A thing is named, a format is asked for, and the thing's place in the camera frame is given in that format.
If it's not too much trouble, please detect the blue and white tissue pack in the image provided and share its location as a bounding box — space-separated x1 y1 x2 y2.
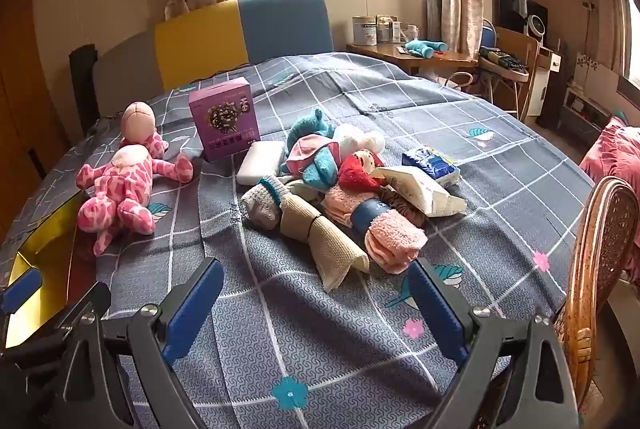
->
401 146 462 186

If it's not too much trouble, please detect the brown striped cloth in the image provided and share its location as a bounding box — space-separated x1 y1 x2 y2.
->
380 189 426 230

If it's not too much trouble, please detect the black rolled mat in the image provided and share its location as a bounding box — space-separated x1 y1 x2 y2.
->
69 43 101 135

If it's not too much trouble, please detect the grey knit sock bundle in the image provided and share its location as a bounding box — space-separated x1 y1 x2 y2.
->
241 175 291 231

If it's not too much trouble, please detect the small teal plush toy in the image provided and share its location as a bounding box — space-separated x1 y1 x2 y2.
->
404 39 448 59

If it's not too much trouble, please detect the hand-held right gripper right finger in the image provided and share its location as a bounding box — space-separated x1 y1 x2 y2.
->
407 256 583 429

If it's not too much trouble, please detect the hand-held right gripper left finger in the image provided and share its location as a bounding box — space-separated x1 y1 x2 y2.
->
62 256 226 429

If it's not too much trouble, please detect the blue plush toy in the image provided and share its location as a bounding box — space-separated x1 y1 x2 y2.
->
286 108 337 150

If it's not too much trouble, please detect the black monitor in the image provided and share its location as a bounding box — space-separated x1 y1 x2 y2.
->
497 0 548 40

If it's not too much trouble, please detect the pink spotted plush giraffe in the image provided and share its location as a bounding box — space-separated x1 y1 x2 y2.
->
76 102 195 257

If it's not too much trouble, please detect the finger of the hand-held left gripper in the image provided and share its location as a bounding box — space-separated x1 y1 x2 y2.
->
0 266 45 315
0 281 112 367

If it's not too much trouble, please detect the grey yellow blue headboard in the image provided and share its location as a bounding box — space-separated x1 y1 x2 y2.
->
92 0 335 120

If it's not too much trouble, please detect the white plastic bag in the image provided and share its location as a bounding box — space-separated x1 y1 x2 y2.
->
332 123 387 160

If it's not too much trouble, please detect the pink fluffy towel roll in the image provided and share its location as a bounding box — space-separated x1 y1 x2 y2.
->
322 186 430 275

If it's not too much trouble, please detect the grey checked bedsheet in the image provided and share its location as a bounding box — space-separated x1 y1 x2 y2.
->
0 52 601 429

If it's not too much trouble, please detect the white cabinet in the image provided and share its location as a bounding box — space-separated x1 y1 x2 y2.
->
525 44 568 117

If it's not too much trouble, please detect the white jar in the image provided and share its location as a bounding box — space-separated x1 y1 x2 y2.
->
395 22 420 44

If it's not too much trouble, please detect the pink cloth hat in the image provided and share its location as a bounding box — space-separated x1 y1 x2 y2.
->
285 134 335 175

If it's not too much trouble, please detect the wooden chair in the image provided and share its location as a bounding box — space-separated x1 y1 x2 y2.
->
492 26 541 120

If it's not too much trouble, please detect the teal knit cloth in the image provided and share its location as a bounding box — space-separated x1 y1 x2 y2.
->
300 146 346 190

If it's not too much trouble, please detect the white soap bar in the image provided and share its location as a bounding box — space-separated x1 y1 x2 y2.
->
236 140 286 186

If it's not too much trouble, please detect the red plush strawberry sock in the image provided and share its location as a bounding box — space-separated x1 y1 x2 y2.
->
337 149 387 197

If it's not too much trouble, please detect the wooden wardrobe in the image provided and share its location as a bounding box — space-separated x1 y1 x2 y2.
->
0 0 71 235

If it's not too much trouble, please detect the beige knit cloth bundle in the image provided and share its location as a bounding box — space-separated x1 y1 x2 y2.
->
279 195 371 294

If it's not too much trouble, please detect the purple cardboard box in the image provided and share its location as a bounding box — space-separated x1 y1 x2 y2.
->
188 77 262 161

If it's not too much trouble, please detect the rattan chair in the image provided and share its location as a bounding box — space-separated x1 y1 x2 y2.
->
552 176 640 410

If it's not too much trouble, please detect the gold tin box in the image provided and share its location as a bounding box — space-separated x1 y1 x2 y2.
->
0 189 101 350

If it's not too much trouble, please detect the white round fan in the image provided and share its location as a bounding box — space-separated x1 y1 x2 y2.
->
525 14 550 41

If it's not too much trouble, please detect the white wet wipes pack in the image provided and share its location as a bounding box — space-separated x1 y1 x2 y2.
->
372 165 468 217

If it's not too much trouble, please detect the pink blanket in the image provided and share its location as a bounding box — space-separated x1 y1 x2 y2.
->
579 116 640 190

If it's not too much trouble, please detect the wooden side table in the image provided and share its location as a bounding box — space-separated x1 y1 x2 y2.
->
346 42 481 77

